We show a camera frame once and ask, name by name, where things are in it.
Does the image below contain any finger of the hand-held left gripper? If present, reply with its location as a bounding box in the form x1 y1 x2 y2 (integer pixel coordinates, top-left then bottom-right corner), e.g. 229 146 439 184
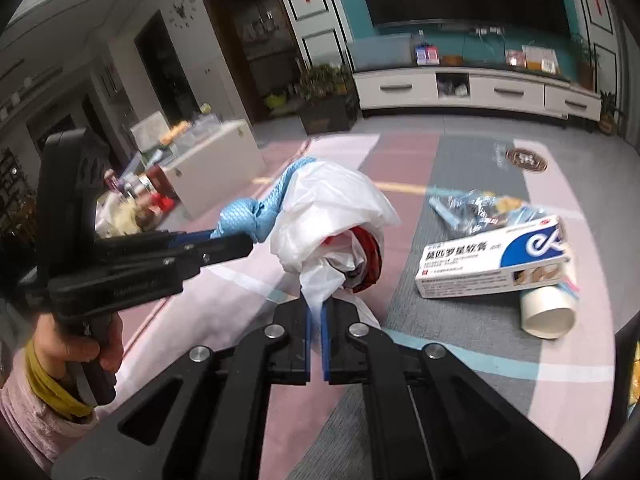
95 229 221 261
50 235 255 311

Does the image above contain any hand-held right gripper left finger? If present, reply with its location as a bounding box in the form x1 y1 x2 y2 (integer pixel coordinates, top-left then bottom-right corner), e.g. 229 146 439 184
52 296 316 480

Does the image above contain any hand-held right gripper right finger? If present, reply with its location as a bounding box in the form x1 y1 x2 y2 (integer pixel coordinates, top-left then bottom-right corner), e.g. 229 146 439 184
320 296 581 480

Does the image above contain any blue face mask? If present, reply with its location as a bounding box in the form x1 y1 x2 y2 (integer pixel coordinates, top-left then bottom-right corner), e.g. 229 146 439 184
210 156 318 243

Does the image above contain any red snack wrapper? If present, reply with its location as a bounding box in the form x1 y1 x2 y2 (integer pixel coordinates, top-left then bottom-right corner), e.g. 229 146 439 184
350 227 383 291

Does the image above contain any white plastic bag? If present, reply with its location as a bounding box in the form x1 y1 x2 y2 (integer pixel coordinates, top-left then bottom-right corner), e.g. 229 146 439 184
270 160 401 331

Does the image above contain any white and blue medicine box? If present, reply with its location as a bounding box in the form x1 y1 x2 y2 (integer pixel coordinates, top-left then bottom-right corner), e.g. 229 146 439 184
416 215 571 299

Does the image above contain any clear blue plastic wrapper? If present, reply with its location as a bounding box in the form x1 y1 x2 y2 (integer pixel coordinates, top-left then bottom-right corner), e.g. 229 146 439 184
429 190 551 241

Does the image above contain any white paper cup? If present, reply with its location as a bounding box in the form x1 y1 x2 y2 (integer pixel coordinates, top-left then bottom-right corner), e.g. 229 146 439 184
519 280 577 339

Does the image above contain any person's left forearm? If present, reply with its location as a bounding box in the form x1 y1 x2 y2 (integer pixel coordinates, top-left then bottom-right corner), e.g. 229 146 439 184
0 350 98 476

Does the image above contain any person's left hand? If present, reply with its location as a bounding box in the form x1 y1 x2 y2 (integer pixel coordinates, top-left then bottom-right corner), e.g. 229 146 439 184
30 305 125 376

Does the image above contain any white storage box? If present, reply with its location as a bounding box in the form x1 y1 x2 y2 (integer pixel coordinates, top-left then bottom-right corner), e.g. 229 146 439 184
162 120 266 221

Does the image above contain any clear plastic container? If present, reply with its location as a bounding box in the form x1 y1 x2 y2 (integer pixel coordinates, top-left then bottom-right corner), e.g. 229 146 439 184
175 112 221 148

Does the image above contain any black planter with plants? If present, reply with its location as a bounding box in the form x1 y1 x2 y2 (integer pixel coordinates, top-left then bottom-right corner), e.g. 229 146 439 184
297 62 360 135

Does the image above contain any yellow wrist band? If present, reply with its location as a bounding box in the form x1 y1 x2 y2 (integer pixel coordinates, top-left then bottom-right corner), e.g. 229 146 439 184
25 340 96 418

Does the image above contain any glass fish tank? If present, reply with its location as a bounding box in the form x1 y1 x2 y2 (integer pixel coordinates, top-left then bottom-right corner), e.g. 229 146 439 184
346 34 416 73

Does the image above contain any white television cabinet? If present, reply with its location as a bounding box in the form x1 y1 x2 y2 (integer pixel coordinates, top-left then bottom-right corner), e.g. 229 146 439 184
352 62 603 123

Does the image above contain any desk calendar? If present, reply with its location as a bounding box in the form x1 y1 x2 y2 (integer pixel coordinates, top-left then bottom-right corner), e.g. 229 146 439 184
522 45 558 73

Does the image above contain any small potted plant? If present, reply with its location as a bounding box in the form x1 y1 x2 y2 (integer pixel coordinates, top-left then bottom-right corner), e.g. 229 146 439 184
597 91 623 136

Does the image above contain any tall potted plant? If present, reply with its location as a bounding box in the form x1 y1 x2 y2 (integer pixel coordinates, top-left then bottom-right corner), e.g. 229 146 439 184
570 35 601 92

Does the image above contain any black wall clock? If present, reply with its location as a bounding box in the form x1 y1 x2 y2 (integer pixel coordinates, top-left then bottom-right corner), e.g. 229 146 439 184
167 0 198 28

